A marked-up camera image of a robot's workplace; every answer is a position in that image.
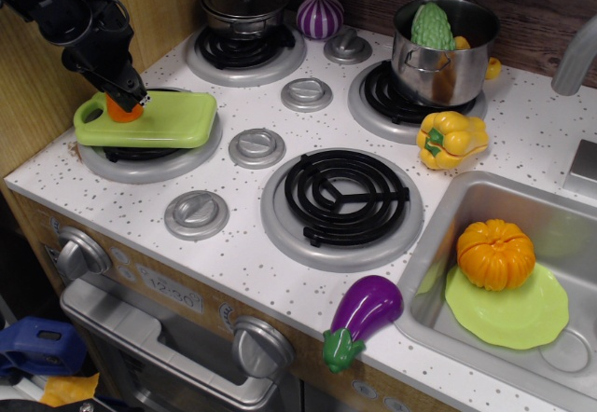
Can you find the yellow cloth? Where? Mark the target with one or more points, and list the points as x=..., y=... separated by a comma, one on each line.
x=66, y=390

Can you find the silver top knob back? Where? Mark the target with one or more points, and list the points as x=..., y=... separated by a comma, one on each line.
x=347, y=48

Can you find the front left stove burner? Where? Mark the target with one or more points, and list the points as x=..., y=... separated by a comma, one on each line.
x=137, y=165

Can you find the silver oven knob right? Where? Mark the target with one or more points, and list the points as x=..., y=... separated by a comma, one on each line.
x=259, y=349

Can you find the blue plastic object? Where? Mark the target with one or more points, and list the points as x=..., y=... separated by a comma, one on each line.
x=44, y=347

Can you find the green plastic cutting board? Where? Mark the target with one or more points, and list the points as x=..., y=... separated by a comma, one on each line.
x=170, y=120

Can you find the front right stove burner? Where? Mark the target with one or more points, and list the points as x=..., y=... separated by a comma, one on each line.
x=341, y=210

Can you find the silver oven knob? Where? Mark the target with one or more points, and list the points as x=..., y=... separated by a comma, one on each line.
x=80, y=254
x=259, y=349

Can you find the silver top knob upper middle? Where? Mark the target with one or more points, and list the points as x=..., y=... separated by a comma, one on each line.
x=306, y=95

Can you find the silver top knob lower middle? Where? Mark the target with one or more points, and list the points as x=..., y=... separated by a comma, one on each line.
x=257, y=148

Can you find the orange toy carrot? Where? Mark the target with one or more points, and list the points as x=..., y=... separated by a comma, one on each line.
x=119, y=114

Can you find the light green plate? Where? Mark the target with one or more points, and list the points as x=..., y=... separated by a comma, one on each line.
x=527, y=317

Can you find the tall steel pot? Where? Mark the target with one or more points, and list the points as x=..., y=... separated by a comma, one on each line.
x=442, y=77

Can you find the purple striped toy onion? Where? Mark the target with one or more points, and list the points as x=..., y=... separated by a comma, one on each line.
x=320, y=19

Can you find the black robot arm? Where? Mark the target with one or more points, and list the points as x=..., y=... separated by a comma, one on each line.
x=60, y=22

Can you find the steel sink basin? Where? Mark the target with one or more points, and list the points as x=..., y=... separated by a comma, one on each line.
x=563, y=232

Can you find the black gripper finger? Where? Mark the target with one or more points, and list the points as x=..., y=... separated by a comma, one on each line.
x=128, y=98

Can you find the silver faucet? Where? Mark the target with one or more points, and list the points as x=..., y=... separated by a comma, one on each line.
x=576, y=61

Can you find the green toy bitter gourd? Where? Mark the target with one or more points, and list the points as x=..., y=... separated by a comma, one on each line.
x=430, y=28

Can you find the silver oven knob left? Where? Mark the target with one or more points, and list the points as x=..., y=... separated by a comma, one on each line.
x=80, y=254

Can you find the stove burner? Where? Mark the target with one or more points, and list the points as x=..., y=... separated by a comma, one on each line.
x=245, y=63
x=381, y=109
x=341, y=210
x=137, y=165

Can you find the small pot with glass lid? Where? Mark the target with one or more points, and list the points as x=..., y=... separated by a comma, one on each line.
x=244, y=19

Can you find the back left stove burner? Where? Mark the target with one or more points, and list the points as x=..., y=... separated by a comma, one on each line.
x=245, y=63

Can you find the silver top knob front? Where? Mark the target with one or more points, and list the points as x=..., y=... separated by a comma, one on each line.
x=196, y=215

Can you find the purple toy eggplant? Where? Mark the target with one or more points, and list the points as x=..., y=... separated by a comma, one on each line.
x=370, y=304

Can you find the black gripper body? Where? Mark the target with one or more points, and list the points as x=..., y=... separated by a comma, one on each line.
x=102, y=54

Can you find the yellow toy bell pepper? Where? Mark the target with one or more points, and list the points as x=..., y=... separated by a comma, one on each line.
x=448, y=138

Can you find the silver oven door handle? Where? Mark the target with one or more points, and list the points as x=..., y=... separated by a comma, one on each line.
x=166, y=363

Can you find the small yellow toy behind pot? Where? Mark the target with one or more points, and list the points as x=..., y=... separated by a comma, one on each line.
x=493, y=69

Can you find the orange toy pumpkin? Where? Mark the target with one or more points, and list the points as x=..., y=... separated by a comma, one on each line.
x=495, y=255

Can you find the back right stove burner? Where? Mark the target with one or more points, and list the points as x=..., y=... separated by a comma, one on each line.
x=381, y=109

